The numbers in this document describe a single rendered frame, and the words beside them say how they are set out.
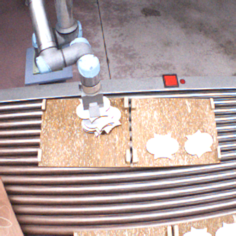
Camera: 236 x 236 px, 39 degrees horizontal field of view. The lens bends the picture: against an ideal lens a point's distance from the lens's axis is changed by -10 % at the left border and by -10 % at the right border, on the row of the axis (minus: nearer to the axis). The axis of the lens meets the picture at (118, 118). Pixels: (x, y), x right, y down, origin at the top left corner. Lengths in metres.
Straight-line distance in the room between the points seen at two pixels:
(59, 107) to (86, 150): 0.26
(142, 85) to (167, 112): 0.20
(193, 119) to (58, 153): 0.64
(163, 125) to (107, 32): 1.80
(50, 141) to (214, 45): 2.14
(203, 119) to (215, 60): 1.57
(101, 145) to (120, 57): 1.59
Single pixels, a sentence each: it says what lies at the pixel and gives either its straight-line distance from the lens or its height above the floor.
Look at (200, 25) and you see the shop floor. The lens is 3.51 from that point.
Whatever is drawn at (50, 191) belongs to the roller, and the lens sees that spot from 1.56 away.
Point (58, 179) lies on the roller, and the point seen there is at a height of 0.92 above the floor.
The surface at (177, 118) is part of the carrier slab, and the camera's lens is 1.68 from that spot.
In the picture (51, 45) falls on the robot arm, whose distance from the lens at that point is 1.36.
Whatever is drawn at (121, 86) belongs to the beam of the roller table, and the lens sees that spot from 1.78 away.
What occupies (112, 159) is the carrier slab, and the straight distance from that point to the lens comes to 1.56.
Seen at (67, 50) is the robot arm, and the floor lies 1.37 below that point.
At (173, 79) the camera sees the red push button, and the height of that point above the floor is 0.93.
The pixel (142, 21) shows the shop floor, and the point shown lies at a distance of 3.43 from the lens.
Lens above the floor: 2.37
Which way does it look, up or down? 60 degrees down
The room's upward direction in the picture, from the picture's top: straight up
